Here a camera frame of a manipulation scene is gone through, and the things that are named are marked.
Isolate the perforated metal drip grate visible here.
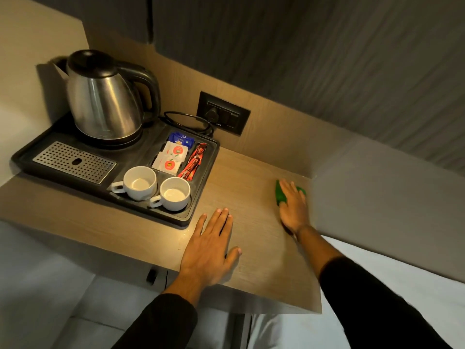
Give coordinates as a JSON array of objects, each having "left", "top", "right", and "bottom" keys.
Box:
[{"left": 33, "top": 142, "right": 117, "bottom": 184}]

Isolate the black kettle base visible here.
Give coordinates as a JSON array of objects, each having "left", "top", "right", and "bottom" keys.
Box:
[{"left": 76, "top": 125, "right": 144, "bottom": 148}]

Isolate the white ceramic cup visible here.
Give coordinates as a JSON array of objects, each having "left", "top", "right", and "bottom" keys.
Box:
[
  {"left": 111, "top": 166, "right": 158, "bottom": 201},
  {"left": 149, "top": 177, "right": 191, "bottom": 212}
]

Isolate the black plastic tray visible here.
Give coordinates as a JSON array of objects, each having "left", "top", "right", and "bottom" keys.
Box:
[{"left": 11, "top": 112, "right": 221, "bottom": 228}]

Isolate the green cleaning cloth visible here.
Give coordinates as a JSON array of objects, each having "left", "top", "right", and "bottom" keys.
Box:
[{"left": 275, "top": 180, "right": 307, "bottom": 206}]

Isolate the black power cord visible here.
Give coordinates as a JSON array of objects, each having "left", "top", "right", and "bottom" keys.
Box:
[{"left": 163, "top": 111, "right": 215, "bottom": 137}]

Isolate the white sachet with red circle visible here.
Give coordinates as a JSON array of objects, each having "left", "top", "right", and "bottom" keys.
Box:
[
  {"left": 160, "top": 142, "right": 189, "bottom": 163},
  {"left": 151, "top": 153, "right": 182, "bottom": 176}
]

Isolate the red stick sachet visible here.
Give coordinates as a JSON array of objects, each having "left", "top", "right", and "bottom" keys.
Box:
[
  {"left": 183, "top": 144, "right": 208, "bottom": 181},
  {"left": 177, "top": 143, "right": 205, "bottom": 179}
]

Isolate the person's right forearm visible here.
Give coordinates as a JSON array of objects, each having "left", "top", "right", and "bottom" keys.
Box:
[{"left": 296, "top": 225, "right": 453, "bottom": 349}]

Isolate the person's left hand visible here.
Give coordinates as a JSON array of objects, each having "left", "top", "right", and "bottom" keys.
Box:
[{"left": 179, "top": 209, "right": 242, "bottom": 286}]

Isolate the person's right hand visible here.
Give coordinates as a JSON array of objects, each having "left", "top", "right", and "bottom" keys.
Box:
[{"left": 279, "top": 179, "right": 310, "bottom": 235}]

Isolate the black wall socket plate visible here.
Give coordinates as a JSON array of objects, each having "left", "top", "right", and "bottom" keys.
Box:
[{"left": 196, "top": 91, "right": 251, "bottom": 136}]

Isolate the white bed sheet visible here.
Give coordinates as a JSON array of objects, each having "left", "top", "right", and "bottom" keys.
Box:
[{"left": 250, "top": 236, "right": 465, "bottom": 349}]

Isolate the blue sachet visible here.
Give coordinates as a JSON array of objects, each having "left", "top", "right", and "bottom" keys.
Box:
[{"left": 168, "top": 132, "right": 195, "bottom": 149}]

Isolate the person's left forearm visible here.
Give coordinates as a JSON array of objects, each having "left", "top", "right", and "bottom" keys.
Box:
[{"left": 112, "top": 272, "right": 205, "bottom": 349}]

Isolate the stainless steel electric kettle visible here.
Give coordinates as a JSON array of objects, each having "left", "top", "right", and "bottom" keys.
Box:
[{"left": 54, "top": 49, "right": 161, "bottom": 142}]

